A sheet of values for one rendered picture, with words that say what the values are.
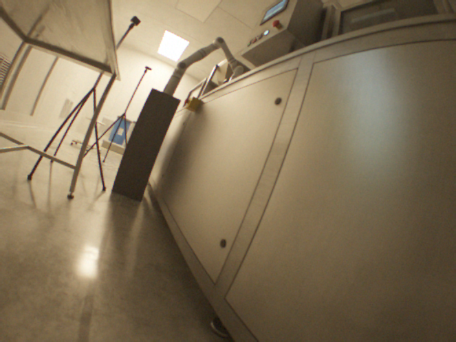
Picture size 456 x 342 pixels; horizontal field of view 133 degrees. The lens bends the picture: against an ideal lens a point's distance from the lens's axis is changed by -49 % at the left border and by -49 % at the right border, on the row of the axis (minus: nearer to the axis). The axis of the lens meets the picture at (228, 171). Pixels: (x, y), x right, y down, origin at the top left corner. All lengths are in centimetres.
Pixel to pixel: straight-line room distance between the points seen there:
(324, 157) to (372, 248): 17
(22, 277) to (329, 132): 74
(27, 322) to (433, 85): 79
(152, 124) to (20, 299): 127
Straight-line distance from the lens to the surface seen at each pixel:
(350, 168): 31
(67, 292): 57
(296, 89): 49
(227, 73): 205
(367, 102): 35
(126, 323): 53
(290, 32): 82
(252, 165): 47
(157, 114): 145
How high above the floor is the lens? 41
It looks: 1 degrees up
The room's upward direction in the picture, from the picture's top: 21 degrees clockwise
